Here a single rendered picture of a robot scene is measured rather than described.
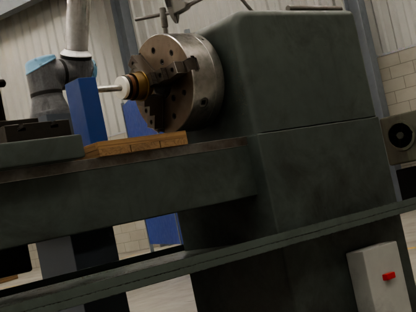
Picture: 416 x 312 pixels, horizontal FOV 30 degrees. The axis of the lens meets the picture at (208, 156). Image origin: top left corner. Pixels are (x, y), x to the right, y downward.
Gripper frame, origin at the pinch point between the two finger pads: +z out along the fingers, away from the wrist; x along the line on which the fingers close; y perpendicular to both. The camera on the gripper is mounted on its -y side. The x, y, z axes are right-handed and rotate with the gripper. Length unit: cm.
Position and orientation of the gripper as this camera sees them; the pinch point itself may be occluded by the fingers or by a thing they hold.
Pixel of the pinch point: (174, 19)
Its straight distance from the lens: 248.4
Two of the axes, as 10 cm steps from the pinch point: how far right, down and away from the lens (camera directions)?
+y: 9.2, -1.3, -3.7
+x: 3.6, -0.7, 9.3
